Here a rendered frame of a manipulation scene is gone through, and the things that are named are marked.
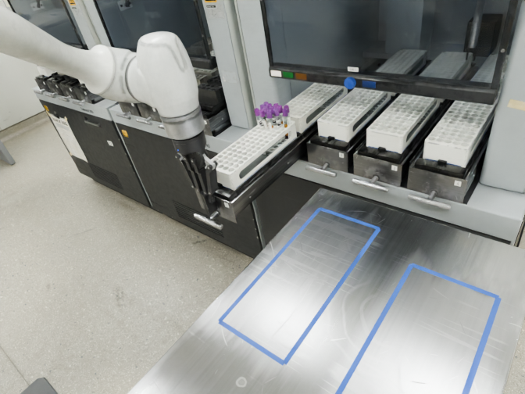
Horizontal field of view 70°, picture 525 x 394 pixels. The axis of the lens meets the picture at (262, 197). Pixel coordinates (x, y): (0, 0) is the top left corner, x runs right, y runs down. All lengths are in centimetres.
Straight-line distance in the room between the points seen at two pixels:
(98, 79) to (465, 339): 81
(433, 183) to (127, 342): 139
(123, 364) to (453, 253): 138
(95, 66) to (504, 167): 94
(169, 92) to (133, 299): 134
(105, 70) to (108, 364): 127
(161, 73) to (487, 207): 79
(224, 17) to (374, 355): 102
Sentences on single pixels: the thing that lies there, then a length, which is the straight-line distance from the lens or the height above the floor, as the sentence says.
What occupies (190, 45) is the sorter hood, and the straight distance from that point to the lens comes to 142.
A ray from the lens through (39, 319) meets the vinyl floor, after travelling 217.
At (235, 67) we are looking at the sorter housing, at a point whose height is 97.
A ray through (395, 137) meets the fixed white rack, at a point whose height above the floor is 86.
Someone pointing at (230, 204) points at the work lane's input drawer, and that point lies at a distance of 94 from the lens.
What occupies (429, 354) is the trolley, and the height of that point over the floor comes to 82.
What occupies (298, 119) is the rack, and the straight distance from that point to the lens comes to 114.
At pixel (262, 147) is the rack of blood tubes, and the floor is 87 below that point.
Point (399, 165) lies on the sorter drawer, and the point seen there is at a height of 81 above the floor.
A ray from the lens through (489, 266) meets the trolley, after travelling 77.
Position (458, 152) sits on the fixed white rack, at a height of 85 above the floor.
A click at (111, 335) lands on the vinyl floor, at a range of 189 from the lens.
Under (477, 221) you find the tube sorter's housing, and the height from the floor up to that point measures 70.
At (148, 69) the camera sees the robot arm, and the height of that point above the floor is 116.
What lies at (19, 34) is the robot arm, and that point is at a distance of 66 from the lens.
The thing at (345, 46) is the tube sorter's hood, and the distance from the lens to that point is 103.
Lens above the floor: 137
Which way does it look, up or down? 37 degrees down
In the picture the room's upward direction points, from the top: 12 degrees counter-clockwise
